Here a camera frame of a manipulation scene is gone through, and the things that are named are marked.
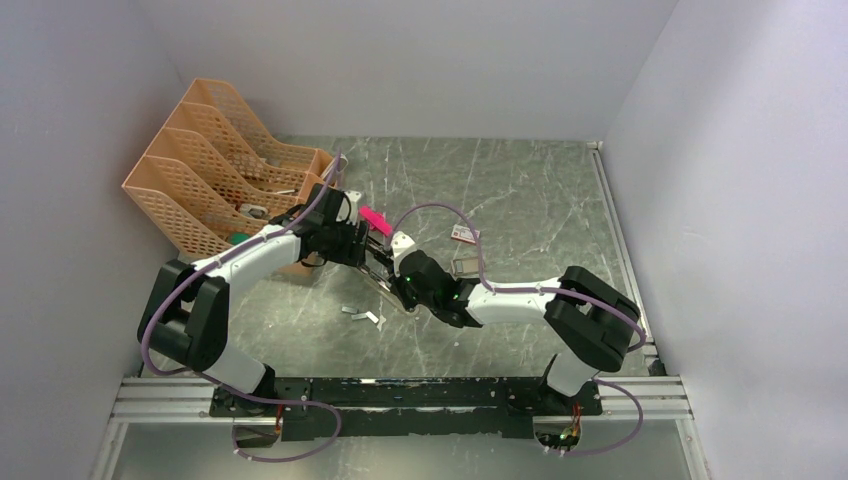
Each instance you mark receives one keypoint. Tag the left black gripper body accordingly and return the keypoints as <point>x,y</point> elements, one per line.
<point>339,245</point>

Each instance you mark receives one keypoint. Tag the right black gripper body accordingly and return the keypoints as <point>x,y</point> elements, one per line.
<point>424,300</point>

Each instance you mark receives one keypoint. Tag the brown cardboard staple tray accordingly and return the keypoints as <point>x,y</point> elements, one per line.
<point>466,266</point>

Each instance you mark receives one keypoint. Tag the black stapler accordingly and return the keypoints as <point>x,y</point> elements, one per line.
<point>378,268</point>

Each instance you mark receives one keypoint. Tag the pink plastic staple remover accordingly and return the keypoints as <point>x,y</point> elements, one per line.
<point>376,220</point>

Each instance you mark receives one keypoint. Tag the red white staple box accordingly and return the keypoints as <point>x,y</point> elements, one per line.
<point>465,234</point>

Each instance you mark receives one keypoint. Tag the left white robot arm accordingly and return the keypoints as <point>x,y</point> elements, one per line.
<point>186,318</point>

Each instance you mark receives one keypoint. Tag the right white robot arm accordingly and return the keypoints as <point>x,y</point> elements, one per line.
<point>596,322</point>

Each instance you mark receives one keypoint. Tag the silver tape dispenser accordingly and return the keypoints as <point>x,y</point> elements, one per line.
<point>254,211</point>

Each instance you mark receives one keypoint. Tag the green round object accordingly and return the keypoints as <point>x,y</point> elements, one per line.
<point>237,238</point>

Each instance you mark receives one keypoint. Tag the orange mesh file organizer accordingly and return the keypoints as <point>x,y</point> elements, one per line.
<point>211,155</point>

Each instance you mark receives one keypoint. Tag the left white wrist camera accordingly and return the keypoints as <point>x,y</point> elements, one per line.
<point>351,203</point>

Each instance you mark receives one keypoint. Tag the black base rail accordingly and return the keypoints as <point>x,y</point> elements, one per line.
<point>354,407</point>

